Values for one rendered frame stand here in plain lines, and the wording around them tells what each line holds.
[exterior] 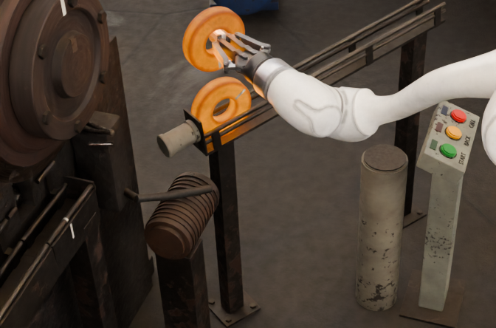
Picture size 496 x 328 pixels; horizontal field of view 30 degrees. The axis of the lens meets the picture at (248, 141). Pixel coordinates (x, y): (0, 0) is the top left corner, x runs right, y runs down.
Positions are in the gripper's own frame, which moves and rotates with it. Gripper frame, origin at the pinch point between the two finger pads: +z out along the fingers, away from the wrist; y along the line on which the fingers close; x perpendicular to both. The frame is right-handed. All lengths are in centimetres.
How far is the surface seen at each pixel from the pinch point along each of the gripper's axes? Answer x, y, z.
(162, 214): -38.4, -22.9, -8.5
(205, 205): -41.1, -11.3, -9.8
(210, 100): -16.4, -3.5, -2.3
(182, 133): -22.3, -12.0, -2.6
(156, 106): -97, 34, 96
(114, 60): -10.9, -17.1, 18.9
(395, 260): -71, 35, -32
